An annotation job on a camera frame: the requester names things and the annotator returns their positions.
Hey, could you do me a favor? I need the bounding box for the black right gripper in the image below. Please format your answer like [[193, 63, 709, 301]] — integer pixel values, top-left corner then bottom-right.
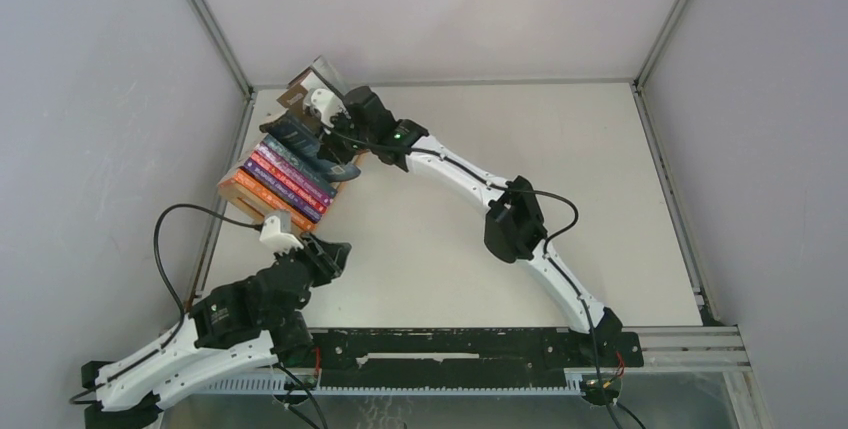
[[312, 110, 375, 166]]

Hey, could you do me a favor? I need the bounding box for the grey ianra book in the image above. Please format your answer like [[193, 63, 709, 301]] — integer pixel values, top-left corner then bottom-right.
[[311, 55, 349, 95]]

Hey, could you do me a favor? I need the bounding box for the wooden book rack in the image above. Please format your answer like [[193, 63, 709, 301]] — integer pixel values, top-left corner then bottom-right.
[[218, 139, 346, 231]]

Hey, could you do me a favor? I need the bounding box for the brown white Decorate book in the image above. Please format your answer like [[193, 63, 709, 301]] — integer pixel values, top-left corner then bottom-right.
[[277, 69, 324, 121]]

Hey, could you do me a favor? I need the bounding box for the dark blue book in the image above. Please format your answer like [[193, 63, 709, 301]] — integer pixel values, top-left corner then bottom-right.
[[259, 112, 361, 183]]

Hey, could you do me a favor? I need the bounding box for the purple white cartoon book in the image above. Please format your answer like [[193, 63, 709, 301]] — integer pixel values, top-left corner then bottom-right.
[[238, 158, 323, 223]]

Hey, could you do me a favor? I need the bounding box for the red Treehouse book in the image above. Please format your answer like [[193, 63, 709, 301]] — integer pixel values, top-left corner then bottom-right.
[[250, 152, 327, 214]]

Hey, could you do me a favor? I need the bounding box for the purple Treehouse book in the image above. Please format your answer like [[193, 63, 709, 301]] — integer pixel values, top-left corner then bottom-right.
[[253, 142, 333, 207]]

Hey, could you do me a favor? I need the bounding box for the orange Treehouse book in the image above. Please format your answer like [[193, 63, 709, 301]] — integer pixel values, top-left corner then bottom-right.
[[217, 169, 316, 232]]

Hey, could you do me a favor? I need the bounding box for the dark floral book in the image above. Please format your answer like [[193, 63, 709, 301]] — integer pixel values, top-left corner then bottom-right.
[[261, 135, 337, 199]]

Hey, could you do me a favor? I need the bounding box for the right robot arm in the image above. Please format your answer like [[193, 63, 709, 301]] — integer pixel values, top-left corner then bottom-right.
[[305, 86, 623, 365]]

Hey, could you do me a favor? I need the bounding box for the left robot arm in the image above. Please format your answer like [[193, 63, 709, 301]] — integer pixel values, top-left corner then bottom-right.
[[69, 210, 352, 428]]

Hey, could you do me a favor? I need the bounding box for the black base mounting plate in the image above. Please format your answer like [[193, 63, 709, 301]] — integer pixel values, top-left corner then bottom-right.
[[281, 327, 645, 390]]

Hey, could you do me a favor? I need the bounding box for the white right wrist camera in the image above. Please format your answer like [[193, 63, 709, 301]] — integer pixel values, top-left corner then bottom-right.
[[304, 89, 347, 128]]

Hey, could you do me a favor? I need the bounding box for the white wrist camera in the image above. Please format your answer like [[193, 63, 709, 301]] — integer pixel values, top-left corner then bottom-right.
[[259, 210, 304, 254], [304, 89, 347, 128]]

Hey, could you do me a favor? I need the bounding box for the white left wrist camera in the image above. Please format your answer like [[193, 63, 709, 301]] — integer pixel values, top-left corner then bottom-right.
[[259, 210, 304, 254]]

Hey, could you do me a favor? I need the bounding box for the aluminium frame rail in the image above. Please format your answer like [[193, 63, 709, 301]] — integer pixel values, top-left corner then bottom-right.
[[148, 326, 753, 395]]

